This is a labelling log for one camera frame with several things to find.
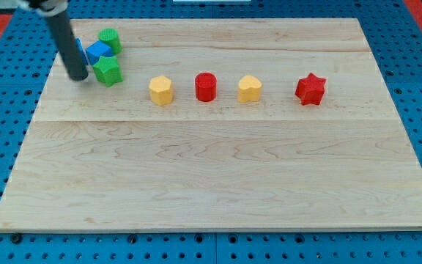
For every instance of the green star block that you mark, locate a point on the green star block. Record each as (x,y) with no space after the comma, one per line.
(108,71)

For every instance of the yellow heart block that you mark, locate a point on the yellow heart block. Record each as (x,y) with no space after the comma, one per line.
(249,89)

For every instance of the red star block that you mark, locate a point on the red star block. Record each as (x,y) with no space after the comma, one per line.
(311,89)

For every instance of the blue block behind rod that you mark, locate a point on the blue block behind rod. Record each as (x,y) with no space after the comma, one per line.
(81,51)

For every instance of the white rod mount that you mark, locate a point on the white rod mount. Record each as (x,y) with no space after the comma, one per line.
(45,8)

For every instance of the blue cube block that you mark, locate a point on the blue cube block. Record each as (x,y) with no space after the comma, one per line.
(96,50)

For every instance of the wooden board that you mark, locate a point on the wooden board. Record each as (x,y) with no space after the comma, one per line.
(99,159)

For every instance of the red cylinder block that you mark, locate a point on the red cylinder block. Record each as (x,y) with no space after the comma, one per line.
(206,86)

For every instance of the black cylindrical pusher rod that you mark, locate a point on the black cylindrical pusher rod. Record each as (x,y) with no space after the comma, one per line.
(64,38)

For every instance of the yellow hexagon block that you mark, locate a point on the yellow hexagon block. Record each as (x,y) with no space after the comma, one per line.
(161,90)

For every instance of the green cylinder block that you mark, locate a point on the green cylinder block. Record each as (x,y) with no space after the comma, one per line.
(110,37)

